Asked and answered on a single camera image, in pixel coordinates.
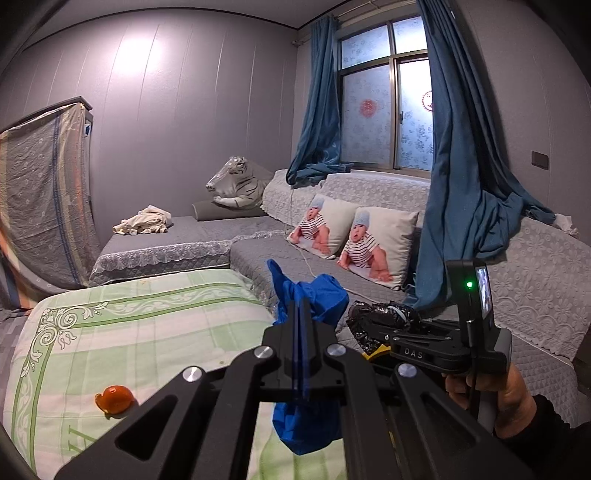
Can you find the person's right forearm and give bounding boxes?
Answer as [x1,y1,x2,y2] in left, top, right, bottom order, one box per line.
[493,394,591,480]

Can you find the frosted glass window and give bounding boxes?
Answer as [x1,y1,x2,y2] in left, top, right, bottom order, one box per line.
[337,16,437,174]

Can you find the green patterned blanket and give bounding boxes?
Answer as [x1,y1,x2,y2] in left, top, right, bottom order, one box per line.
[9,268,352,480]

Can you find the blue curtain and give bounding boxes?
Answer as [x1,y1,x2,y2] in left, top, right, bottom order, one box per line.
[286,16,354,188]
[406,0,557,311]

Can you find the grey quilted bed cover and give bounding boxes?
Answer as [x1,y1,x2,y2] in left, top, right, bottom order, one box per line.
[89,215,296,288]

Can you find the cloth-covered wardrobe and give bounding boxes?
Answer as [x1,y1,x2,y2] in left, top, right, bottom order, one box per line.
[0,96,102,311]

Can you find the black plastic bag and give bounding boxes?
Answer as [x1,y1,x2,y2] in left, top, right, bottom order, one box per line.
[346,300,422,357]

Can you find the grey quilted sofa cover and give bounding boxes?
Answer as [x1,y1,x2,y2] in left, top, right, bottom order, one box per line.
[228,231,591,428]

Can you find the white tiger plush toy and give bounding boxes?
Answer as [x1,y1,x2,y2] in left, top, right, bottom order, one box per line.
[205,156,276,210]

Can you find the white lace backrest cover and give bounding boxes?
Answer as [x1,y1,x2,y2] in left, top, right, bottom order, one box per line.
[475,215,591,363]
[262,168,433,232]

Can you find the blue cloth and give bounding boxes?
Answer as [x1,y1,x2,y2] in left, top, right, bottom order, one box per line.
[267,258,351,456]

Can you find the person's right hand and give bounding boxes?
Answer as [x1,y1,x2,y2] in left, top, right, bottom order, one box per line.
[445,367,539,437]

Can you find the grey bolster pillow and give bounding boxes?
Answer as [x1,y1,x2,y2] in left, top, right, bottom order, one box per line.
[191,199,269,223]

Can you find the cream cloth pile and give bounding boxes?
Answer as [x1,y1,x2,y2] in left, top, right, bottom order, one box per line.
[112,206,174,237]

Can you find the baby print cushion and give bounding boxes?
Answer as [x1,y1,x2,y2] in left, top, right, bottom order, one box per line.
[287,194,359,260]
[337,206,420,291]

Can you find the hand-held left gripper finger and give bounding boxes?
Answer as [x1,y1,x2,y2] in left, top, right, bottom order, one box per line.
[301,298,536,480]
[53,299,303,480]

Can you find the orange toy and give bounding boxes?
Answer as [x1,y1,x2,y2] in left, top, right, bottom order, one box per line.
[95,385,133,415]

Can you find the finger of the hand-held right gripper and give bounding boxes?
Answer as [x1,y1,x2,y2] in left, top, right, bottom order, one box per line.
[358,310,462,347]

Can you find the white crumpled tissue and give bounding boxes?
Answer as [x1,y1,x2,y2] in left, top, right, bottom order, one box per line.
[551,213,581,239]

